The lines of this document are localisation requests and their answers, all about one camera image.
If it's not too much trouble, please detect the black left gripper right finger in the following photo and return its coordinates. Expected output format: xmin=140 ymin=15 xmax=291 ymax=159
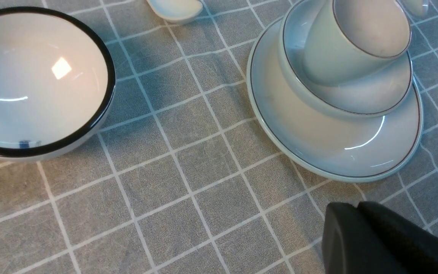
xmin=357 ymin=201 xmax=438 ymax=274

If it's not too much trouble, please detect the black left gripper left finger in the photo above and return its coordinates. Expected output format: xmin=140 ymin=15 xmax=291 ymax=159
xmin=322 ymin=202 xmax=406 ymax=274

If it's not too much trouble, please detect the light blue ceramic cup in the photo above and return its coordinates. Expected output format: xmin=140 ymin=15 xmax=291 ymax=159
xmin=302 ymin=0 xmax=411 ymax=85

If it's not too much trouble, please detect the large light blue plate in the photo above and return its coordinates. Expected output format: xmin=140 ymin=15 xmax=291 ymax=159
xmin=246 ymin=18 xmax=424 ymax=183

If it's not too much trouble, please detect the light blue ceramic bowl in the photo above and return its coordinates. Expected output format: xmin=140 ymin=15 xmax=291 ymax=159
xmin=278 ymin=0 xmax=413 ymax=117

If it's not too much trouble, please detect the grey checked tablecloth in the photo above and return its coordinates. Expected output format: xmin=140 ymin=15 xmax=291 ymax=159
xmin=0 ymin=0 xmax=438 ymax=274

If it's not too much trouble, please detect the white ceramic spoon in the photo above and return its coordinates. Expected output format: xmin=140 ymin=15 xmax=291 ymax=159
xmin=399 ymin=0 xmax=430 ymax=18

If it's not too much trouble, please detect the light blue ceramic spoon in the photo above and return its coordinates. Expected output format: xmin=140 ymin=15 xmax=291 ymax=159
xmin=147 ymin=0 xmax=203 ymax=25

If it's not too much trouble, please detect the black-rimmed white bowl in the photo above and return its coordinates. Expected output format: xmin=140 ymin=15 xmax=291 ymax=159
xmin=0 ymin=6 xmax=117 ymax=162

